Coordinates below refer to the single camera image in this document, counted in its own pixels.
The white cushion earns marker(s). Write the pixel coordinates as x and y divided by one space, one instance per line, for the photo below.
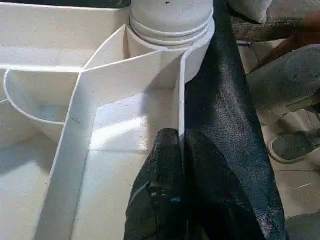
250 10

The white plastic table top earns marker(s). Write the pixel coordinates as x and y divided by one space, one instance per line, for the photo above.
50 37

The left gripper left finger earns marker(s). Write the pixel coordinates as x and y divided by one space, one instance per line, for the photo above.
160 200

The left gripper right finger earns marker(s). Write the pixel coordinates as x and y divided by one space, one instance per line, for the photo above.
217 202

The white plastic table leg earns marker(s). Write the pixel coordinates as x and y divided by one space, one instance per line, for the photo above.
172 17

